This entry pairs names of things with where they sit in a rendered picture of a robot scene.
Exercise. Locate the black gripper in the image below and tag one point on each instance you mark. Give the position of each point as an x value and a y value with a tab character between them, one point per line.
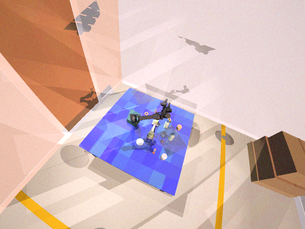
164	104

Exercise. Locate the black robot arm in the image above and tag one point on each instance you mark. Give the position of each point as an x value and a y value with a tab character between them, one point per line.
155	116

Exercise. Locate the orange cup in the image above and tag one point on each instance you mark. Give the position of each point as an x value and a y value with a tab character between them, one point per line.
179	127

